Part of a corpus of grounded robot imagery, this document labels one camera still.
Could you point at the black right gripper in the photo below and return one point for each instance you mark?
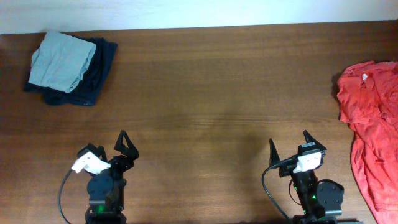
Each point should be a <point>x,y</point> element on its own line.
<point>310,140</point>

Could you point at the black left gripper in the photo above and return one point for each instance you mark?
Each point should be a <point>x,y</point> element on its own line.
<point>127,163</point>

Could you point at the light blue t-shirt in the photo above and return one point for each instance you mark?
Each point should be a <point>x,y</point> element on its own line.
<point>60,62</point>

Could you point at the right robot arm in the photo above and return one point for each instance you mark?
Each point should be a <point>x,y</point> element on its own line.
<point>320,200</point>

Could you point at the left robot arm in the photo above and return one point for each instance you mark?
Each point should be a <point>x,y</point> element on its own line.
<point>107,183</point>

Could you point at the folded dark navy garment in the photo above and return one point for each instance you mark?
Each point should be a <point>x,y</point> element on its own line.
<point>88,89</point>

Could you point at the red t-shirt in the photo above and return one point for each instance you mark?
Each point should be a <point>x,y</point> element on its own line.
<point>368,104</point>

